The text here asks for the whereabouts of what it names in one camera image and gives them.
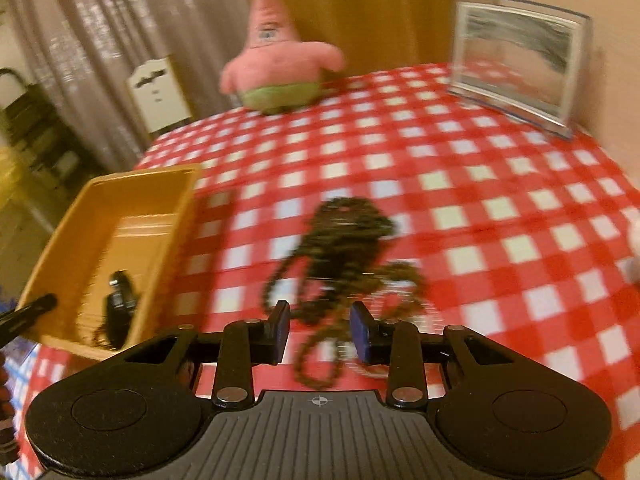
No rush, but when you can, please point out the white bunny plush toy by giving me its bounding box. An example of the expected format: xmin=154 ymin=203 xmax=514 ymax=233
xmin=627 ymin=220 xmax=640 ymax=281

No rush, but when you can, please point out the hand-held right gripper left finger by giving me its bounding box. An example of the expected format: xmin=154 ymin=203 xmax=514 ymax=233
xmin=120 ymin=301 xmax=291 ymax=408

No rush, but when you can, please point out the white wooden chair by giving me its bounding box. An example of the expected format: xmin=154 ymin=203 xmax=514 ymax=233
xmin=125 ymin=55 xmax=193 ymax=135

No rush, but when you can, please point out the gold curtain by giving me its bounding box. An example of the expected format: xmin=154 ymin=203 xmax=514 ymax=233
xmin=235 ymin=0 xmax=501 ymax=81

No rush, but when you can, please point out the grey patterned curtain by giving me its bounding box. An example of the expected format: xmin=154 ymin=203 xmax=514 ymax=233
xmin=5 ymin=0 xmax=251 ymax=171

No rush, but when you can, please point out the gold plastic tray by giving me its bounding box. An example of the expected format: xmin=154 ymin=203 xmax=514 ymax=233
xmin=15 ymin=164 xmax=203 ymax=361

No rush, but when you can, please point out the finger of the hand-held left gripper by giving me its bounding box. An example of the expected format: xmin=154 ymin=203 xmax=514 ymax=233
xmin=0 ymin=294 xmax=58 ymax=348

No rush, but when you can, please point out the black folding rack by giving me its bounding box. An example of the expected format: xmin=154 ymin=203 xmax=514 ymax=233
xmin=0 ymin=67 xmax=83 ymax=196

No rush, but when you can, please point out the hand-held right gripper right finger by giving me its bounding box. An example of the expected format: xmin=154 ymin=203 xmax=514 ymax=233
xmin=351 ymin=301 xmax=521 ymax=408

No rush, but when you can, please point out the clear acrylic picture frame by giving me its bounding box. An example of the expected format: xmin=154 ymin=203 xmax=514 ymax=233
xmin=446 ymin=0 xmax=593 ymax=141

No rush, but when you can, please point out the person's left hand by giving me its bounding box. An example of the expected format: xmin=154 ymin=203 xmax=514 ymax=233
xmin=0 ymin=352 xmax=18 ymax=461

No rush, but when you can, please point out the pink starfish plush toy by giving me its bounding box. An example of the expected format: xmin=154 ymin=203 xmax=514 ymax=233
xmin=220 ymin=0 xmax=347 ymax=115

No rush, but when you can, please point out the pile of dark bead bracelets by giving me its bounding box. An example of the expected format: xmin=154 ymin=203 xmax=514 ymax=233
xmin=265 ymin=197 xmax=431 ymax=391

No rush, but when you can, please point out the red checked tablecloth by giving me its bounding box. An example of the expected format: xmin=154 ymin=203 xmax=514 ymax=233
xmin=15 ymin=62 xmax=640 ymax=466

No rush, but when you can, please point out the black wrist watch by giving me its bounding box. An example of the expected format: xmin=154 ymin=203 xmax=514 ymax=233
xmin=92 ymin=270 xmax=138 ymax=351

